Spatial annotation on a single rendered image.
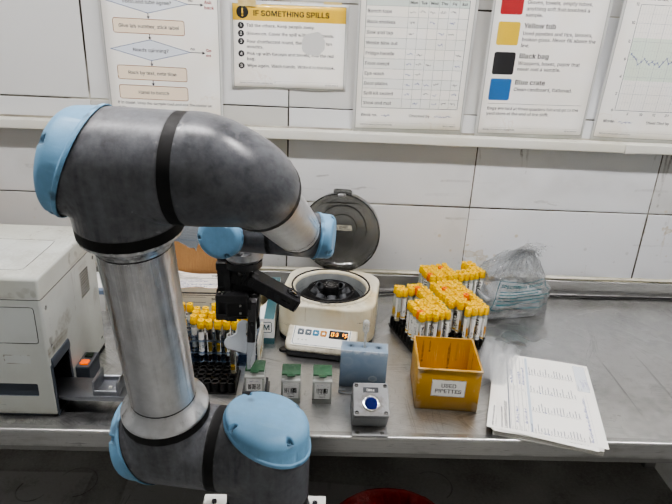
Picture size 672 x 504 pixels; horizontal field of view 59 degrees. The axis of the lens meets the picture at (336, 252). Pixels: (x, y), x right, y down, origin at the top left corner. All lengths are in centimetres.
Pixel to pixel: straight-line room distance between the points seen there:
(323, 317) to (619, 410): 68
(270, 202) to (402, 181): 110
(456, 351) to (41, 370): 85
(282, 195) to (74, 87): 118
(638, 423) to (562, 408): 16
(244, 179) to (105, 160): 13
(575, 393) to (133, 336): 99
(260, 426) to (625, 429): 82
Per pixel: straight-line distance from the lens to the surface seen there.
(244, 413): 83
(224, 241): 96
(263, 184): 59
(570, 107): 175
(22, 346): 126
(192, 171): 57
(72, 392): 131
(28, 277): 119
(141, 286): 68
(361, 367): 129
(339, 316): 141
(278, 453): 80
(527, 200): 178
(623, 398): 149
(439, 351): 137
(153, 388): 78
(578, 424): 133
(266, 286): 113
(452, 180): 171
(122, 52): 167
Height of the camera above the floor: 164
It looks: 22 degrees down
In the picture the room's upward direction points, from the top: 3 degrees clockwise
